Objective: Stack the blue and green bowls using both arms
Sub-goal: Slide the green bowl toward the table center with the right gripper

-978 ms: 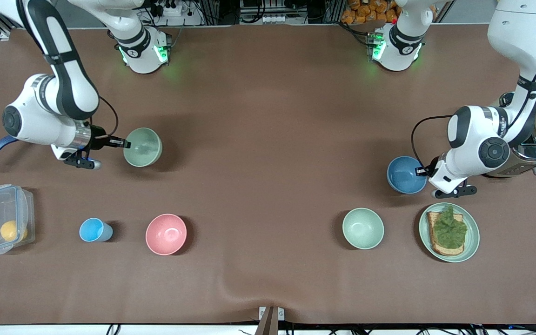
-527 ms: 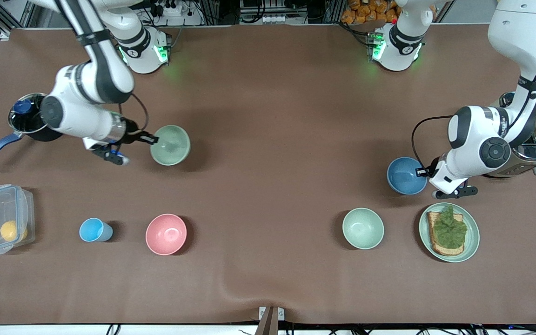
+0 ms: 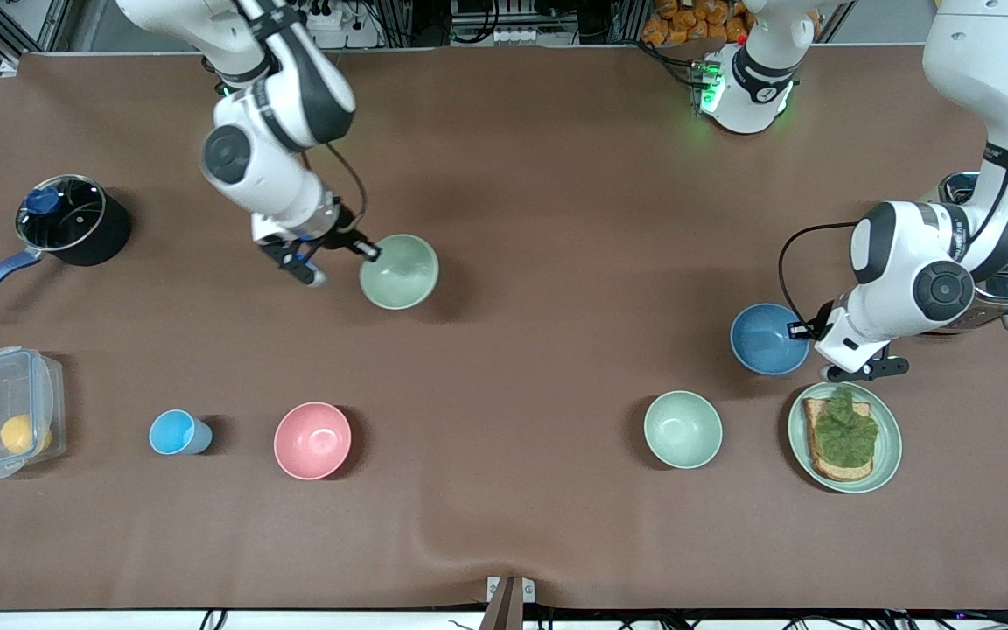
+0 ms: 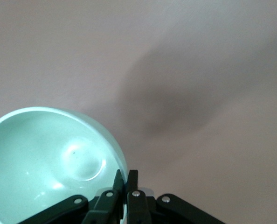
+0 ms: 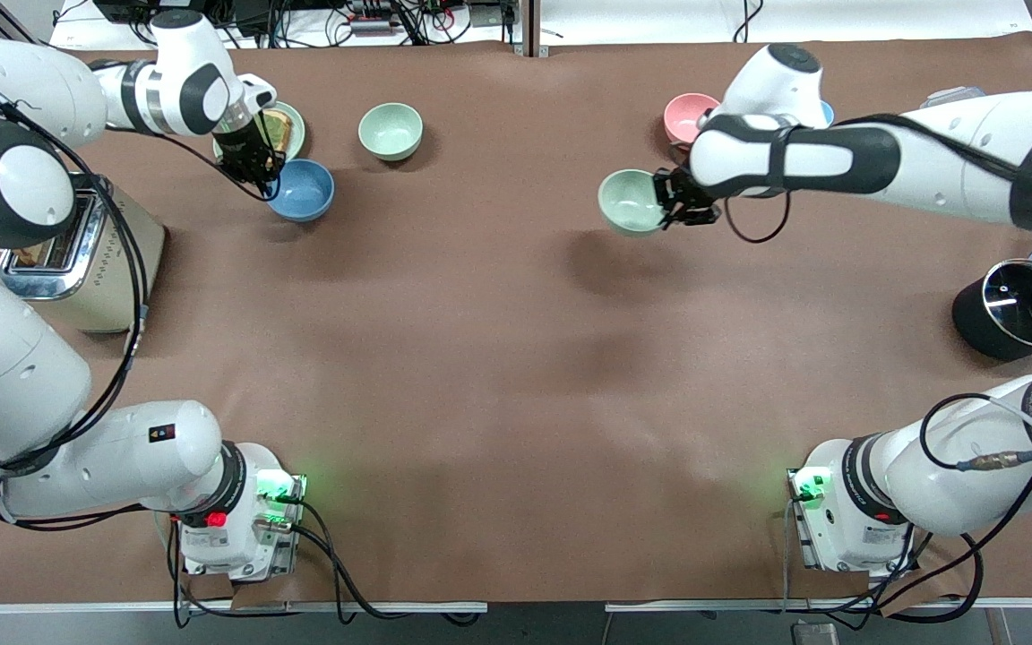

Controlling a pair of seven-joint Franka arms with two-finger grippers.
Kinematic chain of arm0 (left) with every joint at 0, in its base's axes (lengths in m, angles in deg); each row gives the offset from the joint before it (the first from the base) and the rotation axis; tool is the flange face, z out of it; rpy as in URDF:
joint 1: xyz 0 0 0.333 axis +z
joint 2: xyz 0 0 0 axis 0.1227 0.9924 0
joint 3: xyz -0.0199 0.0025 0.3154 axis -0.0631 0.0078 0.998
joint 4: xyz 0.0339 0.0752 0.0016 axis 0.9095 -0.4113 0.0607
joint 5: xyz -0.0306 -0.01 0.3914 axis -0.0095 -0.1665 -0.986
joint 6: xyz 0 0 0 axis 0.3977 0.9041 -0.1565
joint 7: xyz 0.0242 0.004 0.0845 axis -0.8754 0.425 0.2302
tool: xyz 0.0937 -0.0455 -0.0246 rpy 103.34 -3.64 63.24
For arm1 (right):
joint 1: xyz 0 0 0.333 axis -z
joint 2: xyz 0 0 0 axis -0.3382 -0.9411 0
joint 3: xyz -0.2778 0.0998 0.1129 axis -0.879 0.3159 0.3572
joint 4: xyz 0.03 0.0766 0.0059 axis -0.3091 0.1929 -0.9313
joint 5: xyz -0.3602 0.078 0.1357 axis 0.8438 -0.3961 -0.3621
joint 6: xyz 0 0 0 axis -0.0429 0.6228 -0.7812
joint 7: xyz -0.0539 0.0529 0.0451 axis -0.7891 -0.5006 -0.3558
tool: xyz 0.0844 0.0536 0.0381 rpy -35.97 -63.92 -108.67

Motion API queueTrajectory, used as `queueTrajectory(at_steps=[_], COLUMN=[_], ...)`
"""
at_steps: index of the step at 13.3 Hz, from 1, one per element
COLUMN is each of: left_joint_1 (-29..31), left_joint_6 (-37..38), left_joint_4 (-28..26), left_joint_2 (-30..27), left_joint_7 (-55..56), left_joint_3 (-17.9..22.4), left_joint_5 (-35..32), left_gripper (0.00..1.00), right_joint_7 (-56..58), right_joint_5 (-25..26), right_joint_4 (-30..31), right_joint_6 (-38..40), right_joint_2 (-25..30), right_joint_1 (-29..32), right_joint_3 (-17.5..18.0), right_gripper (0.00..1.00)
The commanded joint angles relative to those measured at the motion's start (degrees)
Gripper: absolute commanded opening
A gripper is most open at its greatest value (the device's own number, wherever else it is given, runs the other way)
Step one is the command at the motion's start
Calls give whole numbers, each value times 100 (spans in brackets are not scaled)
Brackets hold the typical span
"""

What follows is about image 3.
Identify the white power strip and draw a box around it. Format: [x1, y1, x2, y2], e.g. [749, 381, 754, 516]
[304, 0, 384, 50]

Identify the blue bowl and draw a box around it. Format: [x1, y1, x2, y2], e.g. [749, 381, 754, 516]
[730, 303, 811, 377]

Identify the pink bowl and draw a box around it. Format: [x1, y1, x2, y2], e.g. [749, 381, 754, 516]
[273, 402, 353, 481]

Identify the slice of toast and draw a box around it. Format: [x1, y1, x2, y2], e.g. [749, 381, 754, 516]
[802, 398, 874, 482]

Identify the green plate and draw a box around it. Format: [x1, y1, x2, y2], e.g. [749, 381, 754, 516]
[787, 381, 903, 494]

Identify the glass pot lid blue knob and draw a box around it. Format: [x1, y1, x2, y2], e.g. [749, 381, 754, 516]
[16, 175, 108, 252]

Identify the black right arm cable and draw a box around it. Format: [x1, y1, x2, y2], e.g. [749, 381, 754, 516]
[325, 143, 370, 235]

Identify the green lettuce leaf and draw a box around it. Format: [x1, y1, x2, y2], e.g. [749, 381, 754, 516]
[814, 386, 879, 469]

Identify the metal table clamp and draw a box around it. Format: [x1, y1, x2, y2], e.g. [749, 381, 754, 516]
[486, 575, 536, 630]

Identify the black pot with blue handle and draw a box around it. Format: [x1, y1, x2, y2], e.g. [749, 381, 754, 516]
[0, 175, 132, 318]

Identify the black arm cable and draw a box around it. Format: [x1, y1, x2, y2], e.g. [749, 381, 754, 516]
[777, 221, 859, 330]
[325, 143, 370, 235]

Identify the light blue plastic cup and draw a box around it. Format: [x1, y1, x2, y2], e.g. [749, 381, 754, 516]
[149, 409, 214, 457]

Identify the pale green bowl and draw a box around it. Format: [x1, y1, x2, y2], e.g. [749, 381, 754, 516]
[643, 390, 724, 470]

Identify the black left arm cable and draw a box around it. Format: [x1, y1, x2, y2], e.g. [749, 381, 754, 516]
[777, 221, 859, 330]

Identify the yellow lemon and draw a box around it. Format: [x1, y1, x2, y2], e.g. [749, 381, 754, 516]
[0, 414, 53, 456]

